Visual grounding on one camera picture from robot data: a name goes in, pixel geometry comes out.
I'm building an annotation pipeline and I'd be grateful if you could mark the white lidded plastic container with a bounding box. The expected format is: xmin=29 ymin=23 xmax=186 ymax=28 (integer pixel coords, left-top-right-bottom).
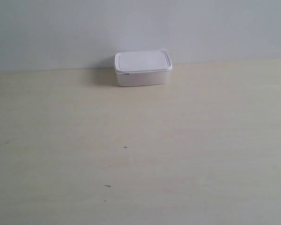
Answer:
xmin=114 ymin=50 xmax=173 ymax=87

